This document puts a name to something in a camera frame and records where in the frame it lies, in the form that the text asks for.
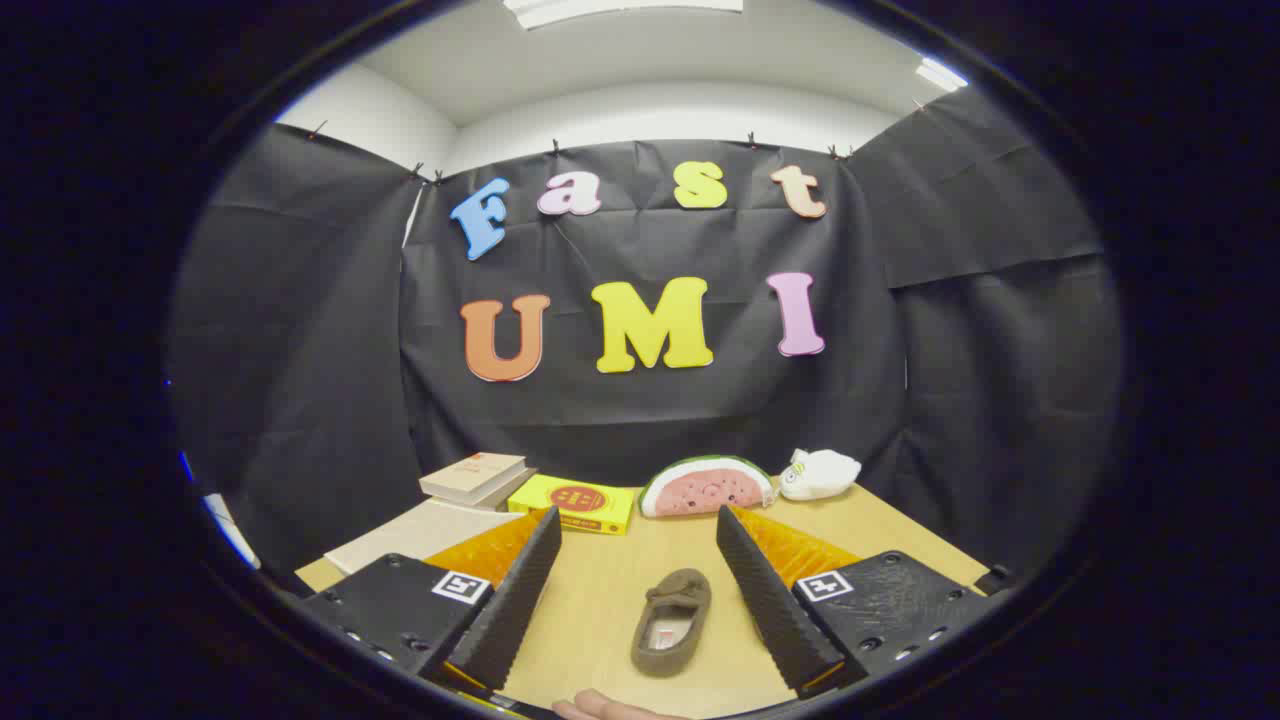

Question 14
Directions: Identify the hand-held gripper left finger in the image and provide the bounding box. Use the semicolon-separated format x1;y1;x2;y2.
295;505;564;705

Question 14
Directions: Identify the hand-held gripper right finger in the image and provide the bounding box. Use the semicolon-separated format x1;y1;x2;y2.
715;503;993;701

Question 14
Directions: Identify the brown fuzzy shoe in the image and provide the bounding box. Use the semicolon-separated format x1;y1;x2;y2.
630;568;713;679

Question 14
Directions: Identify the cream fabric storage box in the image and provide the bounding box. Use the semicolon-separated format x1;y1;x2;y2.
325;497;528;576

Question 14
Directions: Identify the yellow book with red circle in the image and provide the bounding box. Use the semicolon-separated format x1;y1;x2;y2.
507;473;641;536

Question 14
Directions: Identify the watermelon slice plush toy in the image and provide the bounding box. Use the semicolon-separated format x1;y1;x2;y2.
638;455;777;519

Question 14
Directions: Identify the white plush toy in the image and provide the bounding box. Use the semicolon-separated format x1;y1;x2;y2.
778;448;863;502

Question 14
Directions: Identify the small ceiling light panel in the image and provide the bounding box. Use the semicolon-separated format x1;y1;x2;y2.
914;57;970;94

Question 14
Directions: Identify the long ceiling light panel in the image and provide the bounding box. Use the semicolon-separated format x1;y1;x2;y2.
503;0;746;30

